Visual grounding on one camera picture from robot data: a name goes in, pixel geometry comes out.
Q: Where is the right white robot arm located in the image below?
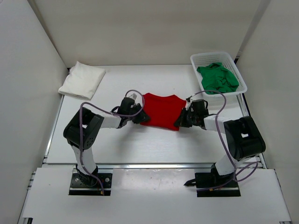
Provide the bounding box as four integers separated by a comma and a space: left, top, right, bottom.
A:
174, 98, 266, 187

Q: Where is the white t-shirt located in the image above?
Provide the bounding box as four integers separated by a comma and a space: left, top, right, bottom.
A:
58, 61, 106, 100

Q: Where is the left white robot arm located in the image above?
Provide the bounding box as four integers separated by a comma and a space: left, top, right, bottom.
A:
63, 97, 150, 187

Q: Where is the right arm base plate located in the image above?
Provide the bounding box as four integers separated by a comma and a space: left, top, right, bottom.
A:
184, 168, 241, 197

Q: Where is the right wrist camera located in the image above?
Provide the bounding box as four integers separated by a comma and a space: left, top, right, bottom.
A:
185, 97, 192, 110

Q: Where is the green t-shirt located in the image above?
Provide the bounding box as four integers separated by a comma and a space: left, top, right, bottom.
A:
197, 62, 239, 95

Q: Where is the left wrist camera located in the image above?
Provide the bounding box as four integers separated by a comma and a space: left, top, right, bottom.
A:
129, 93, 137, 101

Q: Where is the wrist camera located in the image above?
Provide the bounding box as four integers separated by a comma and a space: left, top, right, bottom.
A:
185, 97, 192, 110
129, 93, 137, 101

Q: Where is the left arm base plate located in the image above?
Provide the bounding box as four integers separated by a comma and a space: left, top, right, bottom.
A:
69, 172, 113, 196

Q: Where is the white plastic basket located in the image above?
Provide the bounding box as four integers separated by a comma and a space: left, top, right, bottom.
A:
190, 52, 248, 97

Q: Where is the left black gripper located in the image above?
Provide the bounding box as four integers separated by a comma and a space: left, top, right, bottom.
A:
126, 102, 151, 124

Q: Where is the red t-shirt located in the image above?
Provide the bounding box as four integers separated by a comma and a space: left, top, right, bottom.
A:
141, 93, 186, 131

